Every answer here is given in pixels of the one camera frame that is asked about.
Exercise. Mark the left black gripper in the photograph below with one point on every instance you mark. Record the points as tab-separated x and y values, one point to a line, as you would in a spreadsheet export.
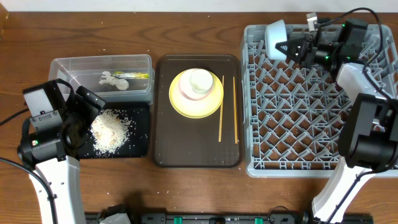
84	112

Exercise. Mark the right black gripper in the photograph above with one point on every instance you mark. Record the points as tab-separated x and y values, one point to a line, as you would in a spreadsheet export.
306	50

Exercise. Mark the light blue bowl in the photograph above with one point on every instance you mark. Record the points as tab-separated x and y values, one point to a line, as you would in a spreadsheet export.
275	33

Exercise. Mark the cooked rice pile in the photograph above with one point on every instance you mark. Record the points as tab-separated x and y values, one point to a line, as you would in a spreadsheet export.
110	131

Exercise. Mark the small white green cup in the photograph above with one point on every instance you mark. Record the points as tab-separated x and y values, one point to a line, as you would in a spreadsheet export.
201	81

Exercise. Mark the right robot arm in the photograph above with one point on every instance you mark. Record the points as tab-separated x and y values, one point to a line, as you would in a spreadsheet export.
367	143

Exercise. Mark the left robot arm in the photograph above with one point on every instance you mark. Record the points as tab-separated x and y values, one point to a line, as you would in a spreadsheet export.
50	144

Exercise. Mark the clear plastic waste bin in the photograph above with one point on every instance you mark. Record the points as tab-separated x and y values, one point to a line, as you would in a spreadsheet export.
87	72

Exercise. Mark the black waste tray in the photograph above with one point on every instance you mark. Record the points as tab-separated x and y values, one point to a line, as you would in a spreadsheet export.
136	117

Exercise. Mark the grey dishwasher rack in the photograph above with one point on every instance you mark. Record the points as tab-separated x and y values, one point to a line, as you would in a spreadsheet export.
292	116

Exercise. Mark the crumpled white tissue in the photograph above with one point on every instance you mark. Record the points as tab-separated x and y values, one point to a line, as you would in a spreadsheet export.
119	83

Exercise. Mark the green yellow wrapper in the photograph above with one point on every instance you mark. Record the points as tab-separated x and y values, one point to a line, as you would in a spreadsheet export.
130	75

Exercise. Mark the right wooden chopstick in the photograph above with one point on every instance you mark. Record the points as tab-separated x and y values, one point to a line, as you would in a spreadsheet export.
235	112

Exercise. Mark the wooden chopstick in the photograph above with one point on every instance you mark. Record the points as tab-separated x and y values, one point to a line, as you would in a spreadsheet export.
221	114
235	112

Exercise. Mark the left wooden chopstick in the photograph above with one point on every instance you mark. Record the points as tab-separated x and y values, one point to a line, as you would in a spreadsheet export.
221	114

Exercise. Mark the pink bowl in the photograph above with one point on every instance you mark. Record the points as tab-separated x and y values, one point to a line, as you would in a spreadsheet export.
185	88

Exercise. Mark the yellow plate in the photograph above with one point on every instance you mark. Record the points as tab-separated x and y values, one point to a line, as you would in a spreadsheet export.
196	109

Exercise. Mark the dark brown serving tray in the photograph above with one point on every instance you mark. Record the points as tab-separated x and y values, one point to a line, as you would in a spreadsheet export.
179	141

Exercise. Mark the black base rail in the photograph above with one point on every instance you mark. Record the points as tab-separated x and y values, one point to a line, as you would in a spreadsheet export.
122	214

